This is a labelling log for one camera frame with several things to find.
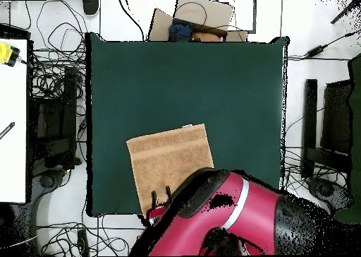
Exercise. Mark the tan terry towel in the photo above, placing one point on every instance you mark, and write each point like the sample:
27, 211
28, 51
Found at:
166, 161

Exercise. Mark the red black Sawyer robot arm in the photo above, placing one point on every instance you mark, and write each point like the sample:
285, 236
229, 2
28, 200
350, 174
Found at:
248, 211

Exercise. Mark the dark green fabric item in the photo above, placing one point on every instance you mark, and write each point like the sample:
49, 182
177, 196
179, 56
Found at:
356, 98

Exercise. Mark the black flat box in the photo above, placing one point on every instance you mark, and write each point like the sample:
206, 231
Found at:
14, 32

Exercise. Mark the black power strip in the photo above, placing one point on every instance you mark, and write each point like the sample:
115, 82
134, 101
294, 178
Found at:
83, 243

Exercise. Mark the grey swivel chair base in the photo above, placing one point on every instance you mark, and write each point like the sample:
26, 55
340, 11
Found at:
48, 180

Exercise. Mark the dark green table cloth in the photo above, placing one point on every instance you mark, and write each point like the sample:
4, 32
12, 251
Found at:
169, 84

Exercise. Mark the black equipment rack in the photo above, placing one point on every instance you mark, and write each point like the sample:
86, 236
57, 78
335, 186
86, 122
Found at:
53, 118

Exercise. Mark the orange garment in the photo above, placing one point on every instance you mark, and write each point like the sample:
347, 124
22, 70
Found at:
206, 37

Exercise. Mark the dark blue garment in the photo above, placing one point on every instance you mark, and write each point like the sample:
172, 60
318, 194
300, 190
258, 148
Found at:
180, 32

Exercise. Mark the black marker pen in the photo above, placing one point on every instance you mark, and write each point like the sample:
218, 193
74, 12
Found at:
7, 130

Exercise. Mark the white table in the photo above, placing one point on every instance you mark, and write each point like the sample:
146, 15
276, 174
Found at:
12, 98

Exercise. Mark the brown cardboard box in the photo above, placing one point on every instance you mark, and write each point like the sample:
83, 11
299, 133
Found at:
203, 11

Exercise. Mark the black panel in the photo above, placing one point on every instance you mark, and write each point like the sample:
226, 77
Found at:
337, 113

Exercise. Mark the dark grey oval object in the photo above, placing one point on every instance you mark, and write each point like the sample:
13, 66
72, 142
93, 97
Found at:
90, 7

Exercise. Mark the yellow black power tool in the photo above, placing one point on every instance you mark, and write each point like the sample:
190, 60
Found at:
4, 52

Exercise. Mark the black tripod leg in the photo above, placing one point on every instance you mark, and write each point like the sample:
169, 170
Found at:
345, 11

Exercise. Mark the black upright post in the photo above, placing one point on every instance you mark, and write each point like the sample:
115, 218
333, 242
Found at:
310, 104

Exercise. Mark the white board with black frame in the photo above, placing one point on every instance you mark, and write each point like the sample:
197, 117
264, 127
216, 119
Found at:
254, 17

